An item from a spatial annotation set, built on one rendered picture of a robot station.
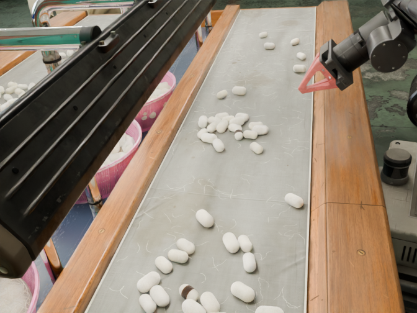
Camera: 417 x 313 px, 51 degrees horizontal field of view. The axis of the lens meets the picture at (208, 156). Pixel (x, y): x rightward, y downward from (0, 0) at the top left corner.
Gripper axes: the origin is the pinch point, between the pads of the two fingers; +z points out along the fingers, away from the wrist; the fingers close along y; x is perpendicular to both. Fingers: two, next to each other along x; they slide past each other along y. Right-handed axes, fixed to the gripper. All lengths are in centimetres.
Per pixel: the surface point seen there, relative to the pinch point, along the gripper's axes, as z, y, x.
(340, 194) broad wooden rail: 0.1, 21.2, 11.8
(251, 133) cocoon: 14.5, 1.5, 0.9
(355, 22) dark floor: 35, -314, 85
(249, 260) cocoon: 10.2, 37.4, 3.9
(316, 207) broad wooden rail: 4.0, 23.3, 10.4
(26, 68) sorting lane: 77, -37, -50
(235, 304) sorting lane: 12.2, 43.9, 4.6
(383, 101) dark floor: 26, -165, 91
